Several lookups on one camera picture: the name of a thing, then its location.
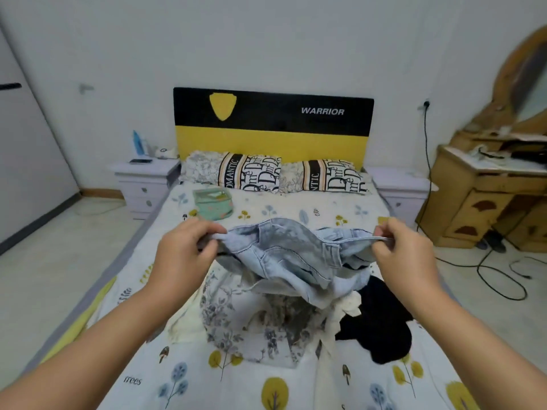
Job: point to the white small appliance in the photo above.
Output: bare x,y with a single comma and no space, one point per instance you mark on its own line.
166,152

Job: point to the light blue denim jeans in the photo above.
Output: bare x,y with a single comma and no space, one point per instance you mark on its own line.
290,260

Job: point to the white nightstand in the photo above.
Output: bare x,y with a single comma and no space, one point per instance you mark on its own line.
143,183
401,189

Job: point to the oval wooden framed mirror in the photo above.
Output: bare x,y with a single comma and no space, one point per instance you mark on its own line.
521,81

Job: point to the grey wall hook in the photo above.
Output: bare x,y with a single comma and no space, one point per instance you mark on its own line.
85,87

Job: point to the green folded cloth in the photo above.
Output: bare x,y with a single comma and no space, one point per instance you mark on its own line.
213,204

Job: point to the dark shoes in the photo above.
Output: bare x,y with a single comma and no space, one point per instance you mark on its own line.
491,242

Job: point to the person's left hand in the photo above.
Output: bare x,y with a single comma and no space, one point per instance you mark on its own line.
179,256

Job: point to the grey floral garment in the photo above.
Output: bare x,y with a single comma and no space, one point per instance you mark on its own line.
239,320

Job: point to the floral lettered pillow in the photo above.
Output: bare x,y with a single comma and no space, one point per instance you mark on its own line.
239,171
327,177

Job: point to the person's left forearm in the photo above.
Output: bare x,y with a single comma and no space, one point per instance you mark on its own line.
85,350

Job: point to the blue bottle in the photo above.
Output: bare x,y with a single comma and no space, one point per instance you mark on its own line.
137,143

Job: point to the person's right hand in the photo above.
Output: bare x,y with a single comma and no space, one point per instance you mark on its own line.
410,264

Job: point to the white wardrobe door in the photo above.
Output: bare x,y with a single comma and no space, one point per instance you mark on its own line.
30,157

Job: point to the cream white garment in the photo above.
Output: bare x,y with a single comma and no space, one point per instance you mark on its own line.
342,315

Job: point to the black garment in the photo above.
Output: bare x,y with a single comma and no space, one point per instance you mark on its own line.
380,320

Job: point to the dark smartphone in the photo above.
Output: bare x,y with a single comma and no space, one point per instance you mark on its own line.
140,161

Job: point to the person's left thumb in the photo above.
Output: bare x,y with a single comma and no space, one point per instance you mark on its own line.
209,228

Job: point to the wooden dressing table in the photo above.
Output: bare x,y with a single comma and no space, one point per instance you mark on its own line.
483,196

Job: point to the person's right forearm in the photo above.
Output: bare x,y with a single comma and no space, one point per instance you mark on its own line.
483,350

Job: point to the black and yellow headboard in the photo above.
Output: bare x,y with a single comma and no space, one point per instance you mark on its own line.
273,123

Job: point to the person's right thumb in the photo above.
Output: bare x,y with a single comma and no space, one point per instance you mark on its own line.
383,229

